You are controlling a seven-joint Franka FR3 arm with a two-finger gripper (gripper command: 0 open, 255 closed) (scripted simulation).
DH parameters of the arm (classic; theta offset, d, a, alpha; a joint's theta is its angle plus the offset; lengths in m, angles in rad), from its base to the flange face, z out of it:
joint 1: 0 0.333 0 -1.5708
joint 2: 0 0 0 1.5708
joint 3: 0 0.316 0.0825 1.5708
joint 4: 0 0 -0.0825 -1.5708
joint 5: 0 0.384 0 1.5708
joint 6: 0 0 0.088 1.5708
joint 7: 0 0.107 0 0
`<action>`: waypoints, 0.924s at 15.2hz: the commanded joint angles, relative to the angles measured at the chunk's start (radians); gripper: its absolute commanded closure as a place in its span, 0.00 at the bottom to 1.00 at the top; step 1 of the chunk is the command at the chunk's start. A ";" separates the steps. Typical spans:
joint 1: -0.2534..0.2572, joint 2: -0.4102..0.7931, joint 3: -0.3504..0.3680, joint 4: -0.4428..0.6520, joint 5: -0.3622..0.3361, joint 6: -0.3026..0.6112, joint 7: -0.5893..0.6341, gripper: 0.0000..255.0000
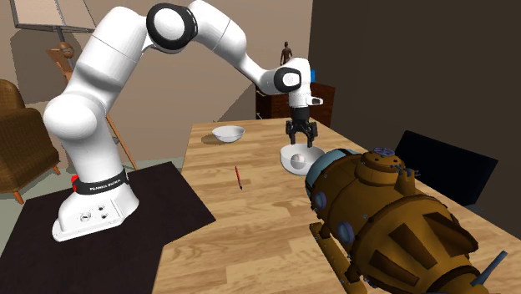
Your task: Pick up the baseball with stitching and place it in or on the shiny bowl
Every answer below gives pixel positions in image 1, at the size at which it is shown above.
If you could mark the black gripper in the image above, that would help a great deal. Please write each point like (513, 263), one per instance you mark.
(299, 115)

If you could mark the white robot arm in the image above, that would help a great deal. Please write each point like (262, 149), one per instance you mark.
(101, 81)

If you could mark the white ball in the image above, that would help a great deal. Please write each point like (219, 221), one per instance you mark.
(298, 161)

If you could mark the white bowl holding ball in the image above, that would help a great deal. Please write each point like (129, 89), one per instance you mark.
(287, 161)

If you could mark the dark wooden dresser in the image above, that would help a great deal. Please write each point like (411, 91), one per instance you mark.
(276, 104)

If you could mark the empty white bowl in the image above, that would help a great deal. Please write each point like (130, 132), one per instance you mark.
(228, 133)

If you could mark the red pen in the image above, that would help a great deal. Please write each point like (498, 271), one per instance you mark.
(238, 179)

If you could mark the wooden table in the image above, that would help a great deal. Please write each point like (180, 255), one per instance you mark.
(260, 228)

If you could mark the brown submarine model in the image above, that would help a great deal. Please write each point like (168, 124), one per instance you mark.
(386, 220)

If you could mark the black open laptop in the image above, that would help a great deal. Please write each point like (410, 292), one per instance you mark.
(443, 167)

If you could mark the black robot stand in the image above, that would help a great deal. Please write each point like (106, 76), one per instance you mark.
(101, 260)

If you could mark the brown armchair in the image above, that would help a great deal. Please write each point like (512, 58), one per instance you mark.
(22, 142)

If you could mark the wooden easel with canvas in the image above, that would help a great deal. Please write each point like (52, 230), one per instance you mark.
(40, 14)

